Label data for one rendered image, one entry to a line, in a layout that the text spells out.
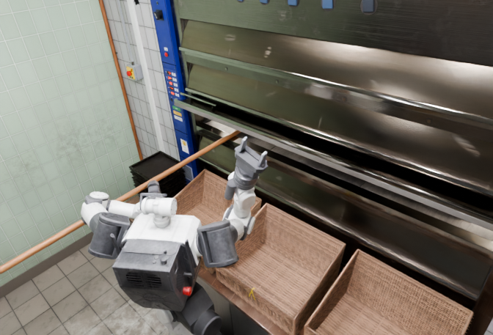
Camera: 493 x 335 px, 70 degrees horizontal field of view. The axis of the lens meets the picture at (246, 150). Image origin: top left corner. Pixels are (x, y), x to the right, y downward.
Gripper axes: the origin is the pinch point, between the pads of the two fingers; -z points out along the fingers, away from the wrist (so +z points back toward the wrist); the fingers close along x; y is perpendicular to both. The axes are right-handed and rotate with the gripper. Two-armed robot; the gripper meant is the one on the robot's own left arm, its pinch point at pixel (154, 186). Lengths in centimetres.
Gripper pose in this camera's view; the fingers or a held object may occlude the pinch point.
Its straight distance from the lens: 190.8
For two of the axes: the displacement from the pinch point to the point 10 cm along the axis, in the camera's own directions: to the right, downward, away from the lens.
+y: 9.7, -1.7, 1.6
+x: 0.6, 8.5, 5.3
